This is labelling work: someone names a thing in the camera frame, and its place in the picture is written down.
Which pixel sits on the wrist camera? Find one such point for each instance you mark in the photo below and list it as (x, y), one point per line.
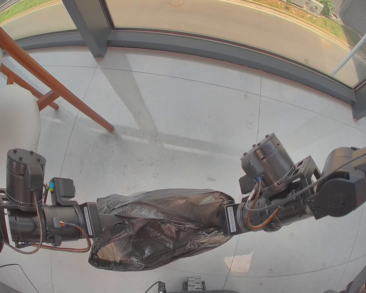
(251, 165)
(64, 189)

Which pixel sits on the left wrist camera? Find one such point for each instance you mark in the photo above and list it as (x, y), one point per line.
(64, 189)

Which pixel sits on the wooden chair with white cushions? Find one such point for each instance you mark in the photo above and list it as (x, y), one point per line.
(48, 78)

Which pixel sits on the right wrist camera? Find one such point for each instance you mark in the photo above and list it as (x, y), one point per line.
(251, 165)

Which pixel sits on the black plastic bag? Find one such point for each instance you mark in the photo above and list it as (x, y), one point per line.
(164, 224)

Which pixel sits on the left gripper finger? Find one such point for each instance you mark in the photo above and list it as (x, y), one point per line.
(108, 220)

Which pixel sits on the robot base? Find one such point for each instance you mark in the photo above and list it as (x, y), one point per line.
(195, 285)

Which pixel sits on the window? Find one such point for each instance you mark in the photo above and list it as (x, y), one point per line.
(88, 20)

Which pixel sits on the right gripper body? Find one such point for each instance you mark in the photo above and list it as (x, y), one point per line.
(234, 220)

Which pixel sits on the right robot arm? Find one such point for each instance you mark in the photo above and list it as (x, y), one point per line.
(338, 188)

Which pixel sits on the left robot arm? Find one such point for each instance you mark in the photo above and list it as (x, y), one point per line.
(24, 182)

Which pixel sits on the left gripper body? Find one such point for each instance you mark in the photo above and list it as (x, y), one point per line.
(67, 223)

